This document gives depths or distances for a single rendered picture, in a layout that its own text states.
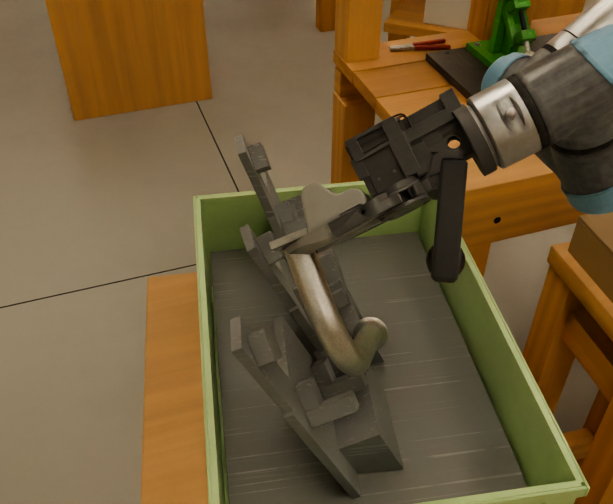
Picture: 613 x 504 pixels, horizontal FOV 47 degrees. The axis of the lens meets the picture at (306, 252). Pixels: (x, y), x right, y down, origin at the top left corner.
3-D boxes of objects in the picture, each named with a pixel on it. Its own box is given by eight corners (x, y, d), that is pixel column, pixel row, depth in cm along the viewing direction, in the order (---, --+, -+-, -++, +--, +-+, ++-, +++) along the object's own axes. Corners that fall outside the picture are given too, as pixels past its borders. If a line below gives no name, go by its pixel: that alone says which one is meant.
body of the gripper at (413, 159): (350, 157, 73) (455, 99, 70) (387, 230, 72) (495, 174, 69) (337, 145, 65) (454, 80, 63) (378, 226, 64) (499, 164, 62)
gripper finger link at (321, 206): (266, 209, 69) (350, 166, 68) (292, 262, 68) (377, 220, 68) (261, 204, 66) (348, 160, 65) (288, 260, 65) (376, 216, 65)
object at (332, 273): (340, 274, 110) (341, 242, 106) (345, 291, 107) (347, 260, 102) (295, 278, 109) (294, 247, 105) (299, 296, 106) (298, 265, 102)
